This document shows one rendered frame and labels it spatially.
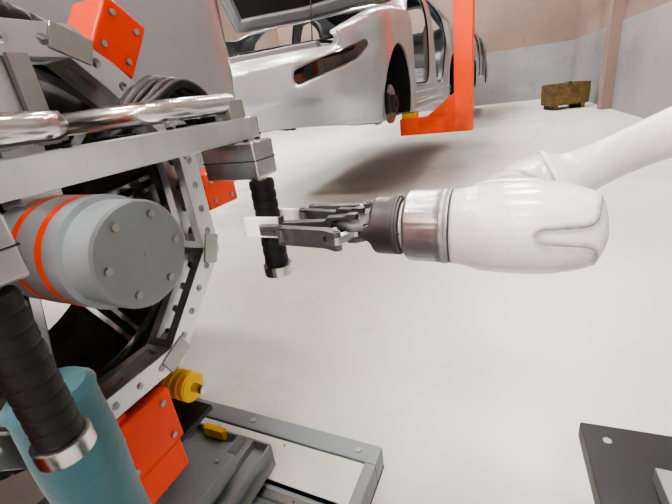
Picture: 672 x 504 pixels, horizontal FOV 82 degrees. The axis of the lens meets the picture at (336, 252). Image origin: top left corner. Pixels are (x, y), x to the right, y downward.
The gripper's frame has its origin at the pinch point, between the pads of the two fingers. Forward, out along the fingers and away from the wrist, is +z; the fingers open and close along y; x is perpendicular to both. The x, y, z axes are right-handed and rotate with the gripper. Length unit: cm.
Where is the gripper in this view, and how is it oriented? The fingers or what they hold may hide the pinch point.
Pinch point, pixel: (270, 222)
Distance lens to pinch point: 58.4
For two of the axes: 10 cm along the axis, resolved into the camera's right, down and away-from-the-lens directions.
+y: 4.0, -3.9, 8.3
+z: -9.1, -0.5, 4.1
